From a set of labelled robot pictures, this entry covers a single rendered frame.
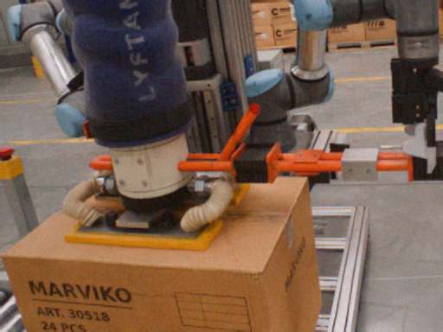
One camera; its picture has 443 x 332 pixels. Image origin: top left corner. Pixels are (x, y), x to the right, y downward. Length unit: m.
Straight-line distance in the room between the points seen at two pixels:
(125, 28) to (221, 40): 0.72
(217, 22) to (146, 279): 0.91
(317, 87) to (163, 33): 0.62
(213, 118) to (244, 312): 0.81
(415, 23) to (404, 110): 0.16
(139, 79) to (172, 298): 0.43
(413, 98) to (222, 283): 0.49
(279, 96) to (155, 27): 0.58
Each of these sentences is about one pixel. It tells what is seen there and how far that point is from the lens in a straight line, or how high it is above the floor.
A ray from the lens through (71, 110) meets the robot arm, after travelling 1.63.
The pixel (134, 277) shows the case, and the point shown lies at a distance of 1.07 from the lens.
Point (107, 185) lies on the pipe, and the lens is 1.23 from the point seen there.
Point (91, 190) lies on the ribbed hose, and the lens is 1.24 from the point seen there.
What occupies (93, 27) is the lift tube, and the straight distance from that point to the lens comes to 1.01.
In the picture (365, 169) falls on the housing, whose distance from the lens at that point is 0.98.
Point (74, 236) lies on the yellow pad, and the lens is 1.18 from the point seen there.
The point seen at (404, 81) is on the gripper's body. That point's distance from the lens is 0.93.
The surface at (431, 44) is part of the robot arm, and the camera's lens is 0.90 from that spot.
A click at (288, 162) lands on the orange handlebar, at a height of 1.21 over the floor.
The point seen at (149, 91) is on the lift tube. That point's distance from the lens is 1.01.
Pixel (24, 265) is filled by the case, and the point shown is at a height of 1.05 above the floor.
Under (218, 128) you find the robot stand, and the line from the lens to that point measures 1.68.
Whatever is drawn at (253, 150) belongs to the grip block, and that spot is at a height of 1.22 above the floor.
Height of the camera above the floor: 1.61
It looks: 18 degrees down
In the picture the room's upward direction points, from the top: 7 degrees counter-clockwise
